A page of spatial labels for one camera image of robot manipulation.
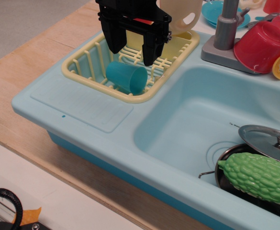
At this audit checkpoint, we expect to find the black braided cable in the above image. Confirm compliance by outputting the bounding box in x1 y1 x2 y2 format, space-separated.
0 188 23 230

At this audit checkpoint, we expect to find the black device base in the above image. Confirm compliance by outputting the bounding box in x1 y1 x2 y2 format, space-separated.
0 221 50 230

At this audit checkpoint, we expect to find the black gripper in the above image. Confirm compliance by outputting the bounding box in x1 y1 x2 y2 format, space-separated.
96 0 171 66

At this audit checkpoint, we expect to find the yellow dish rack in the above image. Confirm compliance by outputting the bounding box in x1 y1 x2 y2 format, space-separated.
61 29 201 104

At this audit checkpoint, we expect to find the teal plastic plate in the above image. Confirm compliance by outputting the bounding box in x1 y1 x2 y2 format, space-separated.
202 1 251 29

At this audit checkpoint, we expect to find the light blue toy sink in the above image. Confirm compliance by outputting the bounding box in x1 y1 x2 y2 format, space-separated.
11 46 280 230

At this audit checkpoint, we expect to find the grey toy faucet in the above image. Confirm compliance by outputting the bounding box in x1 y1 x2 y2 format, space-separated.
201 0 258 74

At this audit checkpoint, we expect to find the red plastic bowl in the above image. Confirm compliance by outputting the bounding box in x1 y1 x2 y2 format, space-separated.
234 21 280 74

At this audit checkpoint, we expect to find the steel pot lid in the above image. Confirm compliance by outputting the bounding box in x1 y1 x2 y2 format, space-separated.
238 125 280 161

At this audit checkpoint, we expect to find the orange tape piece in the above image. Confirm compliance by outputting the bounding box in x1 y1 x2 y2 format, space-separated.
20 207 42 226

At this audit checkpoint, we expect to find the steel pot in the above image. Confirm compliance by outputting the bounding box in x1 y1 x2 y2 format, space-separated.
199 144 280 217

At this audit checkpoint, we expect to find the teal plastic cup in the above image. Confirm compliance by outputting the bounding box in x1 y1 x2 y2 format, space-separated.
106 61 148 95

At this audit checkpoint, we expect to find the green bitter gourd toy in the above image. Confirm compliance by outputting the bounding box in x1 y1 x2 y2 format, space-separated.
217 152 280 204

